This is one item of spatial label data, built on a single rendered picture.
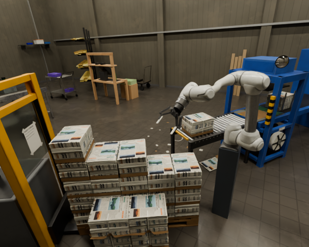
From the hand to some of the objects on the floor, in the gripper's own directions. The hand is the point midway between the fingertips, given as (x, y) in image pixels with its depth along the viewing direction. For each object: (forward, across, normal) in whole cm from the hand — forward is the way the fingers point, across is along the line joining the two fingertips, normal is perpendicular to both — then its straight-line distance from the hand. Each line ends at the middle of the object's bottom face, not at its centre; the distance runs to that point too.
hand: (164, 127), depth 135 cm
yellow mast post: (+173, -1, -104) cm, 202 cm away
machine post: (-88, -192, -209) cm, 297 cm away
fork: (+124, -43, -106) cm, 168 cm away
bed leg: (+16, -109, -178) cm, 209 cm away
